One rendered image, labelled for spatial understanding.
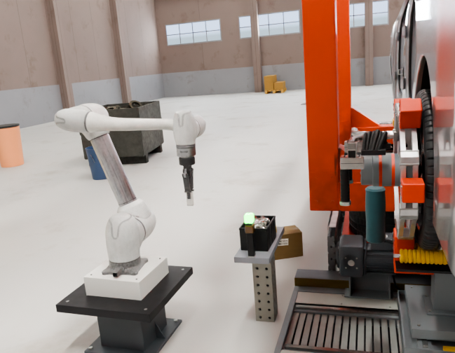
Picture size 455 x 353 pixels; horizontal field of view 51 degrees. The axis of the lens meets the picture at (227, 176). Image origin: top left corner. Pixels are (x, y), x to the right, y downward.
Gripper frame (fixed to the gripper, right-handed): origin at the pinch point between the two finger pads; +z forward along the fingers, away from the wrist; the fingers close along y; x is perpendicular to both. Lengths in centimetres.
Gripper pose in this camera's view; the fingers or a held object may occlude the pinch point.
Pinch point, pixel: (189, 198)
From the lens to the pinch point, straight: 224.3
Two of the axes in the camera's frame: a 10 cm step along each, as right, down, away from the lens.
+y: -1.7, 2.3, -9.6
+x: 9.8, -0.2, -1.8
